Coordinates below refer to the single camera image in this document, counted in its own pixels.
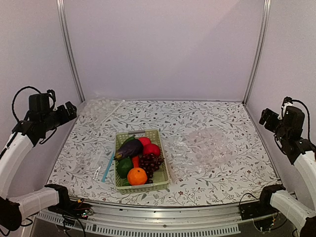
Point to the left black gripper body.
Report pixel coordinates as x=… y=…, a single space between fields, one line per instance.
x=51 y=122

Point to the clear zip bag blue zipper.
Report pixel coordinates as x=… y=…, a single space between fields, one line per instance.
x=90 y=167

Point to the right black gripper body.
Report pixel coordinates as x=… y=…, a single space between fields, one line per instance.
x=280 y=132

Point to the clear bag at back corner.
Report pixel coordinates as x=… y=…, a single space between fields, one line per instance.
x=96 y=110

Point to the red apple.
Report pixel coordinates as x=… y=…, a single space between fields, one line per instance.
x=151 y=149

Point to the purple eggplant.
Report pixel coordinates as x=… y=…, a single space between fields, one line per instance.
x=129 y=149

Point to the front aluminium rail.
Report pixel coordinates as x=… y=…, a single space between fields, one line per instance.
x=120 y=220

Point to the left aluminium frame post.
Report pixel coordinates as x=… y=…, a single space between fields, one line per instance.
x=68 y=48

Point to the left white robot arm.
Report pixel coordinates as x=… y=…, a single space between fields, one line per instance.
x=21 y=196

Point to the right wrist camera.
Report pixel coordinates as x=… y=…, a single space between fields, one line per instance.
x=292 y=117

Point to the orange fruit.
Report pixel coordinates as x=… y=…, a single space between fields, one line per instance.
x=137 y=176

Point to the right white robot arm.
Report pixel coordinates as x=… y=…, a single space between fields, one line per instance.
x=296 y=200

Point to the orange carrot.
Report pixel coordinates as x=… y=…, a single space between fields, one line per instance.
x=135 y=161

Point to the right aluminium frame post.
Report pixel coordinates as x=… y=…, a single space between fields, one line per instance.
x=259 y=50

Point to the green plastic basket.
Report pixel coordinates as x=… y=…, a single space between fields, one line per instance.
x=160 y=178

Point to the green pepper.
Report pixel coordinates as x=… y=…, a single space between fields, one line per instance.
x=124 y=166

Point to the crumpled clear plastic bag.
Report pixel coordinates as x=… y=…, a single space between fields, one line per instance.
x=193 y=153

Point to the dark red grape bunch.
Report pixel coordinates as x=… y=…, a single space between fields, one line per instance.
x=150 y=163

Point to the aluminium frame post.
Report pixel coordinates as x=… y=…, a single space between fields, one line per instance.
x=259 y=50
x=68 y=48

